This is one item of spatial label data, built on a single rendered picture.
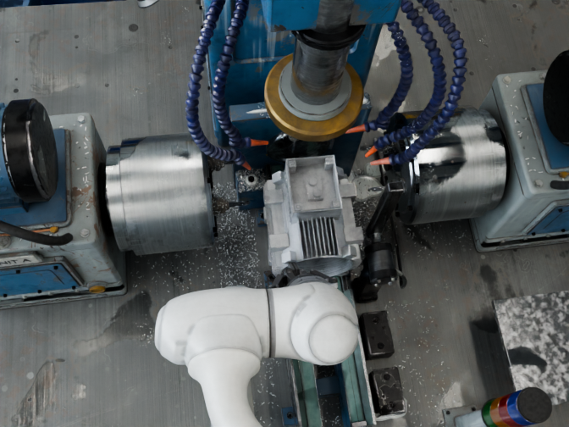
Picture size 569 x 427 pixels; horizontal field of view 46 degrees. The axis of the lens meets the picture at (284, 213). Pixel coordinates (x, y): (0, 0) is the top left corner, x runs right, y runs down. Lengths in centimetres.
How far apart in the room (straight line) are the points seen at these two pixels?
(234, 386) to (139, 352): 71
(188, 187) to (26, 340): 58
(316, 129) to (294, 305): 36
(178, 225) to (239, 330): 46
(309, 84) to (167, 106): 77
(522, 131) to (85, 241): 91
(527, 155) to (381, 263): 37
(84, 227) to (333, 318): 59
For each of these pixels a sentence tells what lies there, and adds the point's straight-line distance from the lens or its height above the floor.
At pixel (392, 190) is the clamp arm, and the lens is 125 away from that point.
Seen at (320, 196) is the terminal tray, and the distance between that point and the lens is 136.
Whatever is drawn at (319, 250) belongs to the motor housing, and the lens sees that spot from 135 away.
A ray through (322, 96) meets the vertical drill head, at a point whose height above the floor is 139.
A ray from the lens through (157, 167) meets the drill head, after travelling 135.
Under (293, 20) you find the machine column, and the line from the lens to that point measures 100.
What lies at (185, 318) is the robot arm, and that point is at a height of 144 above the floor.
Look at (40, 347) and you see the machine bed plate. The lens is 167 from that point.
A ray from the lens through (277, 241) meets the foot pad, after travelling 138.
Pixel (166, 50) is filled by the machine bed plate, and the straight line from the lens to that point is 194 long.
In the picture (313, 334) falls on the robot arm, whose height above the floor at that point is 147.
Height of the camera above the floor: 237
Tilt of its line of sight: 68 degrees down
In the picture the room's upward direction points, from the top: 7 degrees clockwise
